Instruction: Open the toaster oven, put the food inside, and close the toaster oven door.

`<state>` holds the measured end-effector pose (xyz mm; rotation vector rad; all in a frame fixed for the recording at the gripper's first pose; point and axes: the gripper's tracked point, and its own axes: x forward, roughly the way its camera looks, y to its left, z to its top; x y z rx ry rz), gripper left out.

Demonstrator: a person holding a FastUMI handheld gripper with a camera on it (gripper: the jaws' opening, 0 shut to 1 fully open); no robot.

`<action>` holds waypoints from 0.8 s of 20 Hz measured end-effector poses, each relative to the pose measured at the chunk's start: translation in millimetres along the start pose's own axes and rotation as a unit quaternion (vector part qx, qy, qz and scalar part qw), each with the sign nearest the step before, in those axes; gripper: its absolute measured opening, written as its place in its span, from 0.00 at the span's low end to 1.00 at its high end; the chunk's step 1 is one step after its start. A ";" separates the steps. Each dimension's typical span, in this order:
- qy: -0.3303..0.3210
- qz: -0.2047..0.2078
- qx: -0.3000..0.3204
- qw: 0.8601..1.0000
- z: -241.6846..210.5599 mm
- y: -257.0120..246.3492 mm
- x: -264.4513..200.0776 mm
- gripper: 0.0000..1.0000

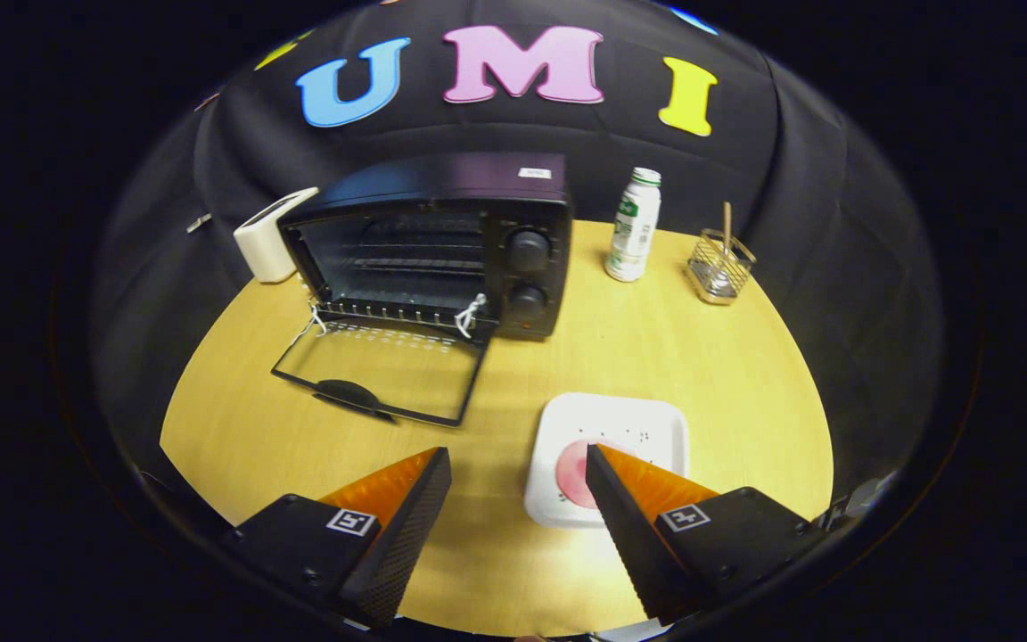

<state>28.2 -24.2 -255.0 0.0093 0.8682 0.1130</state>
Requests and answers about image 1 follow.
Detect pink round food slice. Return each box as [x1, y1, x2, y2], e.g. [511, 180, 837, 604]
[555, 439, 604, 509]

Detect white bottle with green label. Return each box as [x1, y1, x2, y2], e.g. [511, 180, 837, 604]
[604, 167, 662, 283]

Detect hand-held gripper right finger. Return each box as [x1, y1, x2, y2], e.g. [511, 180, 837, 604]
[585, 443, 828, 625]

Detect metal oven rack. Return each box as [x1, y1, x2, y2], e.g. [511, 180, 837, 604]
[335, 236, 488, 273]

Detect metal wire mesh holder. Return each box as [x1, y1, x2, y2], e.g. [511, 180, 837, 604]
[686, 228, 757, 306]

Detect white square plate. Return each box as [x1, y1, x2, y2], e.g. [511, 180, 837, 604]
[524, 392, 691, 529]

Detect black toaster oven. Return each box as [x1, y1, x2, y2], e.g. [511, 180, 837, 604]
[271, 152, 573, 427]

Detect white pop-up toaster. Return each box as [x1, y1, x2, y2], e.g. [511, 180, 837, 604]
[233, 186, 320, 284]

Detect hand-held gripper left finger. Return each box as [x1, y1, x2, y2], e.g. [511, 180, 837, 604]
[219, 446, 452, 628]

